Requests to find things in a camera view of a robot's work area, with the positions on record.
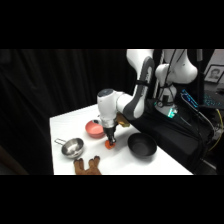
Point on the black robot stand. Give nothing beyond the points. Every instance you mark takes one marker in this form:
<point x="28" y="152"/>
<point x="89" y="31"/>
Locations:
<point x="170" y="143"/>

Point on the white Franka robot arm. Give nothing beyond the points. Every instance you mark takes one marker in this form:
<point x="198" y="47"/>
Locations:
<point x="107" y="105"/>

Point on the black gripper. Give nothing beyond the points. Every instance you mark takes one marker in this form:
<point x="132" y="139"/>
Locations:
<point x="110" y="131"/>

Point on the black bowl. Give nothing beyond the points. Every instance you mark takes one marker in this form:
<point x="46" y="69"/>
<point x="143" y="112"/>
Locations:
<point x="142" y="145"/>

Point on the framed portrait picture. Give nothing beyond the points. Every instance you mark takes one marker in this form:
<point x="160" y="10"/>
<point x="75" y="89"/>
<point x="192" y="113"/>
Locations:
<point x="214" y="73"/>

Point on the tan wrist camera mount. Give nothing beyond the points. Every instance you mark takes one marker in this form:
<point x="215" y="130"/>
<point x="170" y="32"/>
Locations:
<point x="122" y="121"/>

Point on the green status light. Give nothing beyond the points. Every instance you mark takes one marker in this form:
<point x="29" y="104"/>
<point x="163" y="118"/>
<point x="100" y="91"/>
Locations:
<point x="171" y="113"/>

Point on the brown plush toy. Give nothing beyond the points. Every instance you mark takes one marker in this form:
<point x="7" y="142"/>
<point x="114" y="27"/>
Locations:
<point x="87" y="167"/>

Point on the black curtain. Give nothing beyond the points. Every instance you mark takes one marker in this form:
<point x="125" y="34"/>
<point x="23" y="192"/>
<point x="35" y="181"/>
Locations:
<point x="36" y="106"/>

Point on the pink bowl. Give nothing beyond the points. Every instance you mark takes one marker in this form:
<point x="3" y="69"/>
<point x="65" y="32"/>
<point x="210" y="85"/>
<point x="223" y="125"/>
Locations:
<point x="93" y="129"/>

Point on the blue lit device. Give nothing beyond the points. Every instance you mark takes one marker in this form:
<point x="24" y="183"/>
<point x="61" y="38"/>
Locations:
<point x="190" y="98"/>

